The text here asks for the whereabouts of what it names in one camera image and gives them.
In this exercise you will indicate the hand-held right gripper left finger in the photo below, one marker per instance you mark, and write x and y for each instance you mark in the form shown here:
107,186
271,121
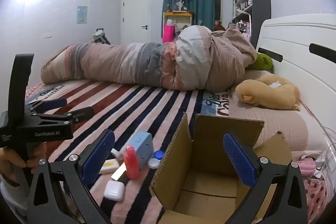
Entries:
98,158

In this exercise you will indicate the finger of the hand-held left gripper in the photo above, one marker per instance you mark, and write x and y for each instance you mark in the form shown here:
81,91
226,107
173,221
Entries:
56,103
84,111

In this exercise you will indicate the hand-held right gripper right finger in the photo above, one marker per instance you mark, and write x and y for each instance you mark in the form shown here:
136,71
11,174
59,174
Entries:
239,163

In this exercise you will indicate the pale yellow packet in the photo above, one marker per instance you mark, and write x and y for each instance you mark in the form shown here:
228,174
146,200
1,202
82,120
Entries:
110,165

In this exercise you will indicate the white plastic bottle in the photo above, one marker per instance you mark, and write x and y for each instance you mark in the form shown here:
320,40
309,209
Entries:
116,153

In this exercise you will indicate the gold rectangular case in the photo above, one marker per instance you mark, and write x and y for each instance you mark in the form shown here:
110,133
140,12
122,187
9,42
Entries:
119,172

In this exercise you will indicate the red plastic bottle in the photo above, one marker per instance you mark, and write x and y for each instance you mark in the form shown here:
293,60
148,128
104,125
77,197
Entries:
132,163

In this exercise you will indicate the cardboard box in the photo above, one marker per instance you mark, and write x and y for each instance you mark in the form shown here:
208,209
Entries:
207,150

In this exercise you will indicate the white earbuds case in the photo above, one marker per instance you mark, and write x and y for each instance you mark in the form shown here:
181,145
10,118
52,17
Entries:
114,190

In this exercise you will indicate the light blue square speaker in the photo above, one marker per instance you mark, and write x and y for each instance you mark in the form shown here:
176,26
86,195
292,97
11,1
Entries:
141,148

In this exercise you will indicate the person's left forearm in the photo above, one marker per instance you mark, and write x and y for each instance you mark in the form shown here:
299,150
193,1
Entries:
15,195

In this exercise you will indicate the person's left hand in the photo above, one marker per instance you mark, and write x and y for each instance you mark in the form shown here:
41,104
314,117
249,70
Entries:
10,158

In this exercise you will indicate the beige striped pillow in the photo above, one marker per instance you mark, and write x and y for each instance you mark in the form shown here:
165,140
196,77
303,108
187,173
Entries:
275,124

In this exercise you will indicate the rolled striped duvet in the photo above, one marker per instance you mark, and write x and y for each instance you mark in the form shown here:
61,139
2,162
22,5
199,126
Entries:
131,64

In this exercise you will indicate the tan plush toy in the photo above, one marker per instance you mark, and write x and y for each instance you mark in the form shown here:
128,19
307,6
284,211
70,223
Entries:
275,98

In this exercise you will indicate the dark folded stroller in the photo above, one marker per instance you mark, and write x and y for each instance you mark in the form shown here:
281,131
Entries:
101,36

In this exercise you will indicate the white charger plug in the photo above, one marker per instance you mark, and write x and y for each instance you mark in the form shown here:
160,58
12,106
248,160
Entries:
320,161

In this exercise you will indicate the pink polka dot sheet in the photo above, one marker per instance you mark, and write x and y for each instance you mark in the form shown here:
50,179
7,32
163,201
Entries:
317,197

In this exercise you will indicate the green plush toy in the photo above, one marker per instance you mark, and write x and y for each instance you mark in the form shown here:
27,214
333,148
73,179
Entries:
262,62

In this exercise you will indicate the white door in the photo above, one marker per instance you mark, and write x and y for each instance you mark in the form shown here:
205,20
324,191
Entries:
135,16

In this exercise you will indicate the pink bag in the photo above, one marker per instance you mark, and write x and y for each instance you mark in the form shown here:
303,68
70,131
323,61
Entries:
168,33

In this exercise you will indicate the yellow side table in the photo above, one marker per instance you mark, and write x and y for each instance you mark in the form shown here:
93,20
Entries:
178,14

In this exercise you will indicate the white headboard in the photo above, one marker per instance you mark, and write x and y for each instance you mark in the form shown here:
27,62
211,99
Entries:
296,37

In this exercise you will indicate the brown plush toy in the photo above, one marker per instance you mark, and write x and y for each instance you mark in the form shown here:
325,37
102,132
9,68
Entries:
219,26

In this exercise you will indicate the glass display case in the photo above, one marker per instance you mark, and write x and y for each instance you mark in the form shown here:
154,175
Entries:
180,2

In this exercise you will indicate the teal curtain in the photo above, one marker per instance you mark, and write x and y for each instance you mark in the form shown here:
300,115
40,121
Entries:
202,3

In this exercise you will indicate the window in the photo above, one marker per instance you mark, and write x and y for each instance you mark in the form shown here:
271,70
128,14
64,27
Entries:
218,3

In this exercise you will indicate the white wall switch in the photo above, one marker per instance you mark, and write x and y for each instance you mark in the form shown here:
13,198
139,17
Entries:
47,36

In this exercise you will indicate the light blue wall poster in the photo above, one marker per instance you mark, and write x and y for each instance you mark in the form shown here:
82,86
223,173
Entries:
82,14

